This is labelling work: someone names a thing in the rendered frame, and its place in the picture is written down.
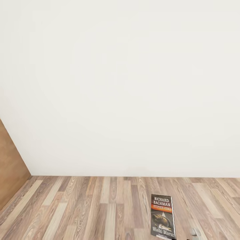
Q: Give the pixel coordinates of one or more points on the sliding door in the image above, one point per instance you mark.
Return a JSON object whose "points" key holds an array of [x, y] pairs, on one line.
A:
{"points": [[13, 170]]}

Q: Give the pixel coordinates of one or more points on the hardback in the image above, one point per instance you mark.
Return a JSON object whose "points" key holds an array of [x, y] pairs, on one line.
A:
{"points": [[162, 217]]}

